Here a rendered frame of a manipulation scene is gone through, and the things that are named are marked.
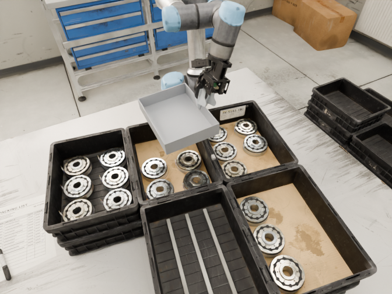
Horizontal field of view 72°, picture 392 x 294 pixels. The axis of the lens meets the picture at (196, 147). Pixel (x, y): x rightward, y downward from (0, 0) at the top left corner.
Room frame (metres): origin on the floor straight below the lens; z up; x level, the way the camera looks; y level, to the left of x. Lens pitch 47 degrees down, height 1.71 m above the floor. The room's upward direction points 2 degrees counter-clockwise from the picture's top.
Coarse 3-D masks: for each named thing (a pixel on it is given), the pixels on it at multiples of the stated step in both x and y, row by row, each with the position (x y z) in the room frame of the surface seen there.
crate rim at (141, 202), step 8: (128, 128) 0.83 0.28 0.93; (128, 136) 0.80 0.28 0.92; (128, 144) 0.74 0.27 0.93; (208, 152) 0.69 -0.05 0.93; (216, 168) 0.61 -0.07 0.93; (136, 176) 0.58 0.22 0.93; (216, 176) 0.58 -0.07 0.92; (136, 184) 0.55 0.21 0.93; (208, 184) 0.54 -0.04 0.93; (216, 184) 0.54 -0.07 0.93; (136, 192) 0.51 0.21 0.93; (176, 192) 0.51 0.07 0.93; (184, 192) 0.51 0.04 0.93; (152, 200) 0.48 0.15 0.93; (160, 200) 0.48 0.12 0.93
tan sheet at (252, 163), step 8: (232, 128) 0.92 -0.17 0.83; (232, 136) 0.87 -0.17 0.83; (240, 144) 0.82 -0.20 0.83; (240, 152) 0.77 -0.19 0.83; (240, 160) 0.72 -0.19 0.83; (248, 160) 0.72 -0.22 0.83; (256, 160) 0.72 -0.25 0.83; (264, 160) 0.72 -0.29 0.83; (272, 160) 0.72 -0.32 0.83; (248, 168) 0.68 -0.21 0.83; (256, 168) 0.68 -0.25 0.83; (264, 168) 0.68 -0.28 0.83
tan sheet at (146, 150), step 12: (144, 144) 0.83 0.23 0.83; (156, 144) 0.83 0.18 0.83; (144, 156) 0.76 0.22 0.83; (156, 156) 0.76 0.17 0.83; (168, 156) 0.76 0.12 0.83; (168, 168) 0.69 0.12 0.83; (204, 168) 0.69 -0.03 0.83; (144, 180) 0.64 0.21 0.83; (168, 180) 0.63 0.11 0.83; (180, 180) 0.63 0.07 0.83
